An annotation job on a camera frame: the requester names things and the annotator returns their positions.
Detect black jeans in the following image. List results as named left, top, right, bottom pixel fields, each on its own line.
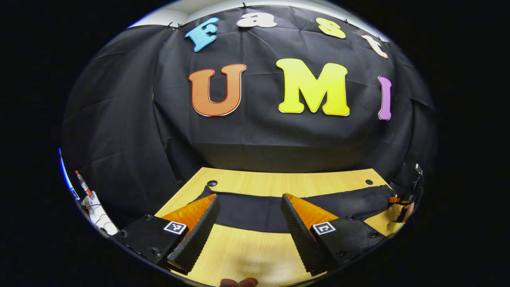
left=190, top=184, right=399, bottom=234

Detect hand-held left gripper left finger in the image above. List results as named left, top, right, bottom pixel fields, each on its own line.
left=114, top=194, right=221, bottom=275

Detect red capped marker pen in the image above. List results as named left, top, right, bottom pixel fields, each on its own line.
left=75, top=170, right=93, bottom=198

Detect black backdrop cloth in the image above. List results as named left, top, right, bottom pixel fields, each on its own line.
left=61, top=4, right=439, bottom=230

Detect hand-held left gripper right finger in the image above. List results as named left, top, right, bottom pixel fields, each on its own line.
left=280, top=193, right=385, bottom=276

